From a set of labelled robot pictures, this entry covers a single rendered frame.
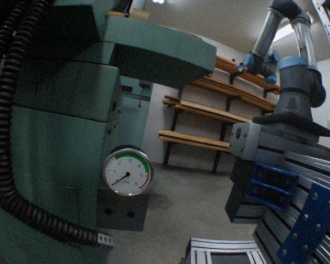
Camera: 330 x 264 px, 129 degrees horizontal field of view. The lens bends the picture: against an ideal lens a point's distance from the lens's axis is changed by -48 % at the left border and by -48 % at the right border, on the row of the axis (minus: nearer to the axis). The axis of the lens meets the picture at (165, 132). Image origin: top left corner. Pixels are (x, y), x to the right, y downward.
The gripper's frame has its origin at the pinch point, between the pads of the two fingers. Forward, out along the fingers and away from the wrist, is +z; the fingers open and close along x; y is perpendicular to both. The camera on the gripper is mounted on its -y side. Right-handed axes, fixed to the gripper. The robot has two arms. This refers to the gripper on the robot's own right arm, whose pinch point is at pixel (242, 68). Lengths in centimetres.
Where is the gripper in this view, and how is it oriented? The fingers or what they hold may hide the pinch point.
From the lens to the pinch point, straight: 115.4
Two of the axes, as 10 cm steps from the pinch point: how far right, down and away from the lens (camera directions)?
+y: -0.7, 10.0, 0.7
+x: 9.9, 0.6, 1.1
